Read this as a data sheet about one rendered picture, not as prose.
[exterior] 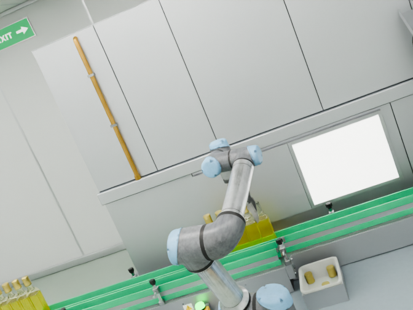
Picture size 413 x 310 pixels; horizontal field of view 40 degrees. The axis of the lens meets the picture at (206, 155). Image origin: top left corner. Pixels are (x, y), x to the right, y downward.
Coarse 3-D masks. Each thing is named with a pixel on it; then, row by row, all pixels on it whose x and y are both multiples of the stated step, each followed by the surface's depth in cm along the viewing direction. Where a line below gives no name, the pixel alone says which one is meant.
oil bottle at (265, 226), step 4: (264, 212) 253; (260, 216) 252; (264, 216) 252; (268, 216) 256; (260, 220) 252; (264, 220) 252; (268, 220) 252; (260, 224) 253; (264, 224) 252; (268, 224) 252; (260, 228) 253; (264, 228) 253; (268, 228) 253; (272, 228) 256; (260, 232) 254; (264, 232) 254; (268, 232) 253; (272, 232) 253; (264, 236) 254; (268, 236) 254; (272, 236) 254; (276, 236) 258; (264, 240) 255; (268, 240) 255
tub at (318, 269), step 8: (312, 264) 245; (320, 264) 244; (328, 264) 244; (336, 264) 236; (304, 272) 246; (312, 272) 246; (320, 272) 245; (304, 280) 240; (320, 280) 243; (328, 280) 241; (336, 280) 238; (304, 288) 232; (312, 288) 240; (320, 288) 224
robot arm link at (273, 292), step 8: (264, 288) 202; (272, 288) 201; (280, 288) 200; (256, 296) 200; (264, 296) 198; (272, 296) 197; (280, 296) 196; (288, 296) 197; (256, 304) 200; (264, 304) 196; (272, 304) 195; (280, 304) 195; (288, 304) 197
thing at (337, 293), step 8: (344, 280) 238; (328, 288) 224; (336, 288) 224; (344, 288) 223; (304, 296) 226; (312, 296) 226; (320, 296) 226; (328, 296) 225; (336, 296) 225; (344, 296) 224; (312, 304) 227; (320, 304) 227; (328, 304) 226
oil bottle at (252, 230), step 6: (252, 216) 255; (246, 222) 253; (252, 222) 252; (246, 228) 254; (252, 228) 253; (258, 228) 255; (252, 234) 254; (258, 234) 254; (252, 240) 255; (258, 240) 255
